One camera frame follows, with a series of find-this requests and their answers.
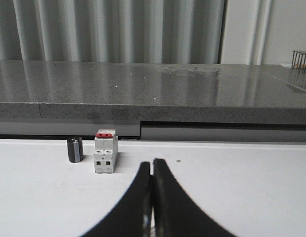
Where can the white circuit breaker red switch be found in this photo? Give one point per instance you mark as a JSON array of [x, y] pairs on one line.
[[105, 151]]

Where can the grey stone counter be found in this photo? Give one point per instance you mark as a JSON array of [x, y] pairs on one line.
[[235, 103]]

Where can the metal wire rack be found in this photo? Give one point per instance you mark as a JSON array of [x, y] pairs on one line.
[[299, 59]]

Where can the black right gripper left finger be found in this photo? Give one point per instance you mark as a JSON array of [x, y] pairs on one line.
[[131, 216]]

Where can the black cylindrical capacitor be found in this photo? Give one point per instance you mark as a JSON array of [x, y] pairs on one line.
[[75, 149]]

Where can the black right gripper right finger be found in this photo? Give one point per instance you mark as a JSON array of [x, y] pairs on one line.
[[176, 214]]

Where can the grey pleated curtain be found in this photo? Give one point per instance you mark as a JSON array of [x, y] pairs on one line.
[[127, 31]]

